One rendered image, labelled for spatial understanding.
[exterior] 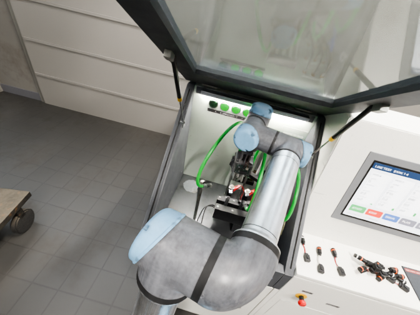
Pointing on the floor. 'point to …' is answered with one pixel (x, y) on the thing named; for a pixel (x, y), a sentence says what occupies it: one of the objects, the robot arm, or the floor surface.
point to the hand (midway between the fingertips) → (236, 177)
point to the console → (393, 148)
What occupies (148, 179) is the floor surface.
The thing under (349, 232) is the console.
